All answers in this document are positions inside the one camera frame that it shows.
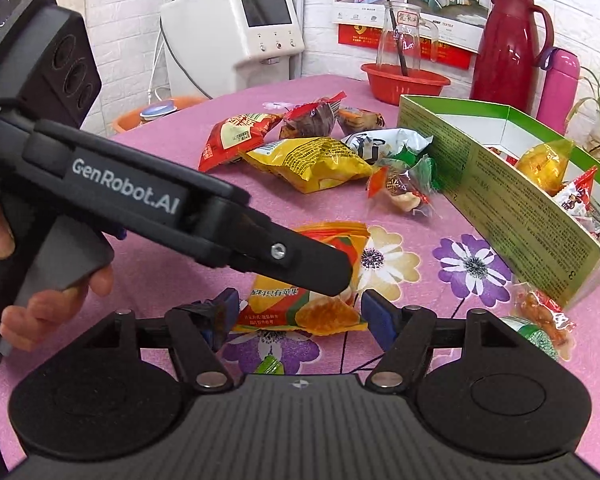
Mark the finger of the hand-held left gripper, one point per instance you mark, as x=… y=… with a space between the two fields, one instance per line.
x=305 y=265

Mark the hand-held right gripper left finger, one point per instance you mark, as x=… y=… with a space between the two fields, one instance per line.
x=227 y=310

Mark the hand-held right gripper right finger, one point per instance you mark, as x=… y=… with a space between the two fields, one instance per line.
x=377 y=317

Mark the orange yellow snack packet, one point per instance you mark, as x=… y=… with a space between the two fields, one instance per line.
x=315 y=310

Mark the yellow chips packet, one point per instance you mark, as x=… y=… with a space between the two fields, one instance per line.
x=310 y=162

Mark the green cardboard box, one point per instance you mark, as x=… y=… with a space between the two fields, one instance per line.
x=505 y=200

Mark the red checkered snack packet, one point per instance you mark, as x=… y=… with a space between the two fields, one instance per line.
x=502 y=156

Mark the yellow bread packet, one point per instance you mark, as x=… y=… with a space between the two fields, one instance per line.
x=545 y=162

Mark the clear packet of orange snacks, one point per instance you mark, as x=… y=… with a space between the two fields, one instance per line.
x=537 y=310

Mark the person's left hand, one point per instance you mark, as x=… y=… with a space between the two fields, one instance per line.
x=55 y=310

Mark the orange plastic basket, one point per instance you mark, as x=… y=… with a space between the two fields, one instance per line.
x=127 y=120

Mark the pink floral tablecloth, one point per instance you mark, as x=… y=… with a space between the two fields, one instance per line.
x=170 y=290

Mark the blue lidded cup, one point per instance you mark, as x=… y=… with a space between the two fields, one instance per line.
x=157 y=110

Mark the clear wrapped pastry snack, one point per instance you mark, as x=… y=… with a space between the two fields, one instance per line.
x=400 y=185

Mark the white black snack packet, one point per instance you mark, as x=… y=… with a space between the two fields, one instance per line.
x=380 y=142

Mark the brown snack in red-ended wrapper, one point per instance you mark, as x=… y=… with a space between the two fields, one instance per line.
x=310 y=117

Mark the orange brown small packet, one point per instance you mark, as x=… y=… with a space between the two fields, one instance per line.
x=360 y=119

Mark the green pea packet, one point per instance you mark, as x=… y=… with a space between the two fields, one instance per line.
x=535 y=340

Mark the white appliance with screen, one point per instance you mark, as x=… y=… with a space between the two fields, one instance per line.
x=205 y=35

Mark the red plastic basin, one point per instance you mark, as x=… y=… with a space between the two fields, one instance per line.
x=405 y=91

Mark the red white snack packet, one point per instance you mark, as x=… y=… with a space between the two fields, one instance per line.
x=575 y=200

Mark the glass pitcher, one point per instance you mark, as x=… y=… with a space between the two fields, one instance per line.
x=418 y=50

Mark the dark stirring stick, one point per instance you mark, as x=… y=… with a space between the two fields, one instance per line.
x=396 y=35

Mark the pink bottle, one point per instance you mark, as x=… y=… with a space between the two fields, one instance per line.
x=557 y=100

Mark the red thermos jug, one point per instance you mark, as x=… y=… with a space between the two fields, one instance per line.
x=505 y=60

